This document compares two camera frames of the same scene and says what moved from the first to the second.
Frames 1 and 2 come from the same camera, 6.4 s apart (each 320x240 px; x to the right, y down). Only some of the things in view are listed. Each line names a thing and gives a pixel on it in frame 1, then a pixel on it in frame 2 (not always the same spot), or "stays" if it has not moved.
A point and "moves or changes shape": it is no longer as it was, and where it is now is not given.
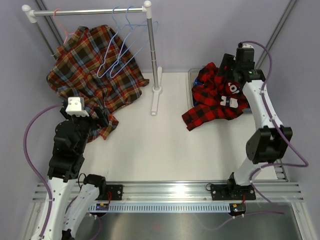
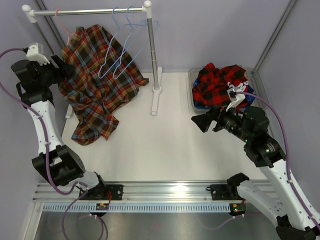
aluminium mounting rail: x=278 y=191 stays
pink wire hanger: x=67 y=34 moves or changes shape
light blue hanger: x=127 y=39 moves or changes shape
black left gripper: x=102 y=114 to x=64 y=71
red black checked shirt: x=216 y=98 moves or changes shape
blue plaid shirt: x=197 y=81 to x=250 y=91
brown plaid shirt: x=92 y=64 stays
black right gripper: x=227 y=61 to x=204 y=120
